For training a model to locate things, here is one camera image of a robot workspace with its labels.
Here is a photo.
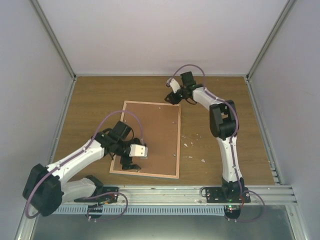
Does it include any blue wooden picture frame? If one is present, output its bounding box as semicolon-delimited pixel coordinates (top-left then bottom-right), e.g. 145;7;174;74
109;100;182;180

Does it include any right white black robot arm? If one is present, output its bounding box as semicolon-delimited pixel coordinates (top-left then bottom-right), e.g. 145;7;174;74
165;71;244;203

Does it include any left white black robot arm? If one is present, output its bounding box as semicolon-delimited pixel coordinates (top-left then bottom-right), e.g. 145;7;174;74
22;121;148;219

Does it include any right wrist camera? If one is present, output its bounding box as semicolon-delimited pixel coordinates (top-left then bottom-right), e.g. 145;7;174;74
166;77;181;94

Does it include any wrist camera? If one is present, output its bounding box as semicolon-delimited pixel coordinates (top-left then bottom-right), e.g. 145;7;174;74
166;77;181;94
128;144;148;158

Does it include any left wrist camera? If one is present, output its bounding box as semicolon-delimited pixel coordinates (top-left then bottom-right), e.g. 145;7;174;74
128;144;148;158

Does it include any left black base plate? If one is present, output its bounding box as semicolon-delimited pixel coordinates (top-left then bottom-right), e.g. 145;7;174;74
74;186;119;203

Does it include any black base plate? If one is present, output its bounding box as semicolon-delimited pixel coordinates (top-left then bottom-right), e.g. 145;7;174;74
200;186;251;204
74;186;119;203

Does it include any grey slotted cable duct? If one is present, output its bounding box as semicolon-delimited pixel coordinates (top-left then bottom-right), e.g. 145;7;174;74
37;205;226;216

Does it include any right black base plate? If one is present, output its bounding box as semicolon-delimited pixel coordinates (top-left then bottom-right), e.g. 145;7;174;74
200;186;251;204

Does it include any right aluminium corner post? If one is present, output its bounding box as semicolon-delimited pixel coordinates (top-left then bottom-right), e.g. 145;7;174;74
246;0;297;81

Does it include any aluminium corner post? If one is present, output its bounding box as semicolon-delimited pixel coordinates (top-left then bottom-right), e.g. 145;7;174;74
246;0;297;81
29;0;77;82

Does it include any aluminium front rail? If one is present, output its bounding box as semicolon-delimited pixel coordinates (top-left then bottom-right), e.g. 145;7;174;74
26;184;297;206

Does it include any left aluminium corner post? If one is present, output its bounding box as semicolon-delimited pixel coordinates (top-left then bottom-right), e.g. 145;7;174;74
29;0;77;82

